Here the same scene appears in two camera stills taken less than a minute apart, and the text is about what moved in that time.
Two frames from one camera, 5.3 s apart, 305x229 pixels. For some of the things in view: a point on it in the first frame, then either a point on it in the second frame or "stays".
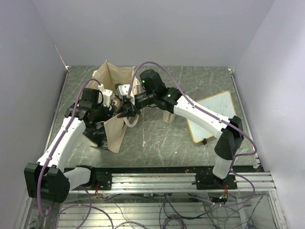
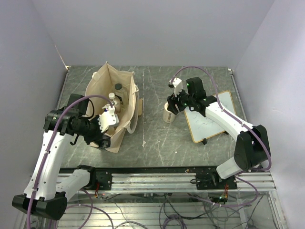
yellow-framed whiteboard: x=222 y=104 stays
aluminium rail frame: x=248 y=182 stays
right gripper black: x=131 y=110 to x=173 y=100
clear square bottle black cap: x=116 y=85 stays
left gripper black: x=106 y=110 to x=98 y=135
